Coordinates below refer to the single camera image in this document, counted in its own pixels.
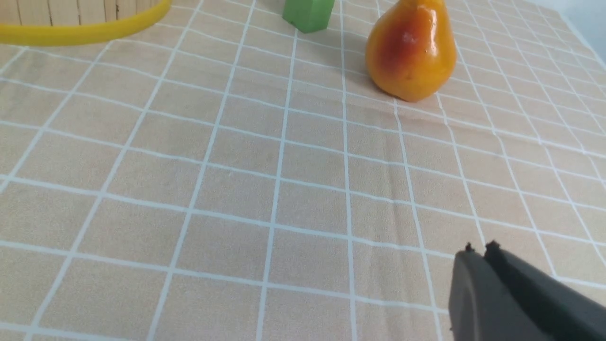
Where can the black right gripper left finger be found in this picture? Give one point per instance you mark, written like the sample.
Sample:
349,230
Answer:
480,306

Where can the green cube block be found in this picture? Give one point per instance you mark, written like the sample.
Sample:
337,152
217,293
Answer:
308,16

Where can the beige checkered tablecloth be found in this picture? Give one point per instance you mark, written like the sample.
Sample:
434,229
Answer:
221,176

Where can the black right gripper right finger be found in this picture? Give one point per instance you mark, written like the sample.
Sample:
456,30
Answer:
557,310

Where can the bamboo steamer tray yellow rim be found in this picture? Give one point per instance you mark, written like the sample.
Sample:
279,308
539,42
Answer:
76,22

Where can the orange toy pear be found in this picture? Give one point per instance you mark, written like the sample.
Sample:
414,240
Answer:
411,51

